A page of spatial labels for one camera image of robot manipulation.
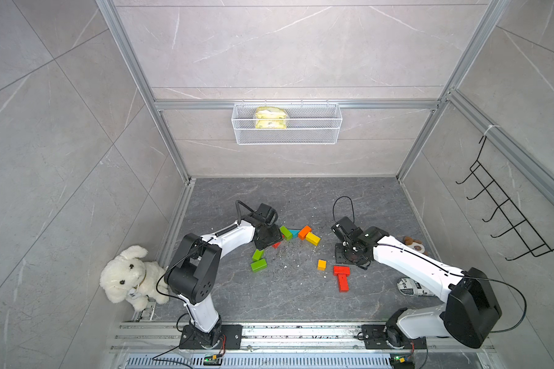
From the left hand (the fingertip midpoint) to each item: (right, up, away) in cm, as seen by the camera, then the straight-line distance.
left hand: (280, 236), depth 93 cm
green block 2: (-9, -7, -3) cm, 12 cm away
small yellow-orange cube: (+16, -10, -5) cm, 20 cm away
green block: (+3, +1, +3) cm, 4 cm away
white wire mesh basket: (+13, +49, +8) cm, 51 cm away
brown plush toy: (+56, -3, 0) cm, 56 cm away
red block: (-2, -3, 0) cm, 4 cm away
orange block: (+11, +2, +4) cm, 11 cm away
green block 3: (-8, -10, -5) cm, 14 cm away
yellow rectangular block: (+14, -1, +3) cm, 14 cm away
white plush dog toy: (-47, -9, -23) cm, 53 cm away
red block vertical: (+24, -17, -9) cm, 30 cm away
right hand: (+24, -6, -9) cm, 26 cm away
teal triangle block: (+6, +1, +3) cm, 7 cm away
